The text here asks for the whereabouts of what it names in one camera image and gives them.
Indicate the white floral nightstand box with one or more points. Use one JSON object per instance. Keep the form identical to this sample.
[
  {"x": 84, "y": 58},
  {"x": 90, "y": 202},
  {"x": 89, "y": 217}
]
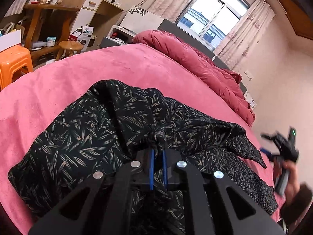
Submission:
[{"x": 138, "y": 19}]

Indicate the white wooden cabinet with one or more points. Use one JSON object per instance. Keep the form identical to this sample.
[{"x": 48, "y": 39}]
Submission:
[{"x": 99, "y": 14}]

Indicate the window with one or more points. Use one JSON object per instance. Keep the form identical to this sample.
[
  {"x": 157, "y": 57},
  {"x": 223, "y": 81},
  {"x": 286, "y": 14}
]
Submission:
[{"x": 209, "y": 21}]

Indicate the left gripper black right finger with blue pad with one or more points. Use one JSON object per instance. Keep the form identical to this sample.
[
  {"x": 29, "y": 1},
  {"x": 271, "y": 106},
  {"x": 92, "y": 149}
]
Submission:
[{"x": 212, "y": 203}]

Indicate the dark grey headboard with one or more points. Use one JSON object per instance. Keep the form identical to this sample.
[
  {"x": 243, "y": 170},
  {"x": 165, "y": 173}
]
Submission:
[{"x": 170, "y": 27}]

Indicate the small white teal jar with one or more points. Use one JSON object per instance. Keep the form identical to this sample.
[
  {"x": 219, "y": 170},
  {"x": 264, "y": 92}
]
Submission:
[{"x": 50, "y": 42}]

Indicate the round wooden stool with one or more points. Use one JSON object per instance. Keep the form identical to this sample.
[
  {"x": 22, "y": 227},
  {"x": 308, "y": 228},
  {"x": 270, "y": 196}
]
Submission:
[{"x": 68, "y": 48}]

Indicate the pink floral curtain right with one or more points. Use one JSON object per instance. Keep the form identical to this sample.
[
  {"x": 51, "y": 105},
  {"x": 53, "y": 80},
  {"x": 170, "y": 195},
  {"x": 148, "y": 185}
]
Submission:
[{"x": 245, "y": 35}]

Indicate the person's right hand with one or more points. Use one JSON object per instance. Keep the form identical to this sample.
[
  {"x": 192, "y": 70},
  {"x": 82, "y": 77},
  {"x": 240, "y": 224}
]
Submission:
[{"x": 293, "y": 185}]

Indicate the grey bedside table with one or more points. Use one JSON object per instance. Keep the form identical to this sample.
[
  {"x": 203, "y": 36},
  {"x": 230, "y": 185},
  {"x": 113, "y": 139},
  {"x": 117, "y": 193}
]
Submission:
[{"x": 117, "y": 36}]

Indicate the wooden desk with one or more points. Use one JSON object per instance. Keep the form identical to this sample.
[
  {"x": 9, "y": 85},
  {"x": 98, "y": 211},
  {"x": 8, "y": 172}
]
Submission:
[{"x": 48, "y": 21}]

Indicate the white cardboard box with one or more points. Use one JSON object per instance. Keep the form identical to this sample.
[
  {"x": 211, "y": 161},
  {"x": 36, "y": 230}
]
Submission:
[{"x": 10, "y": 39}]

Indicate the orange plastic stool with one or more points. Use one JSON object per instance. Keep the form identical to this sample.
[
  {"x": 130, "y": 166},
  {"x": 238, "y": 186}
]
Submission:
[{"x": 14, "y": 59}]

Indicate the pink plush bed blanket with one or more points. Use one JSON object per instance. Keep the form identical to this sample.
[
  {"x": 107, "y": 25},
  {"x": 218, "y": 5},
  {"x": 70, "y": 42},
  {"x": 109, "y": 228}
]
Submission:
[{"x": 32, "y": 102}]

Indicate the white product box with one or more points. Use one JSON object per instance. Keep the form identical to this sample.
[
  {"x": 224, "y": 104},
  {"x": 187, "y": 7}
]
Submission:
[{"x": 82, "y": 35}]

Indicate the dark leaf-print pants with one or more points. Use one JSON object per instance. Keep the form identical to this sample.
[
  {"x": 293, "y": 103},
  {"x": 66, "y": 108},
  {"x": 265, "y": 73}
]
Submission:
[{"x": 106, "y": 127}]

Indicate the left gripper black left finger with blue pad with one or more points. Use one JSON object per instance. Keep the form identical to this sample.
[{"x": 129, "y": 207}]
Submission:
[{"x": 101, "y": 204}]

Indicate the dark red quilt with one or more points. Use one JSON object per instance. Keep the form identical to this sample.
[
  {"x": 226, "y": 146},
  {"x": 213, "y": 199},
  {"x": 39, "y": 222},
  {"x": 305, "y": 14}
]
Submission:
[{"x": 224, "y": 82}]

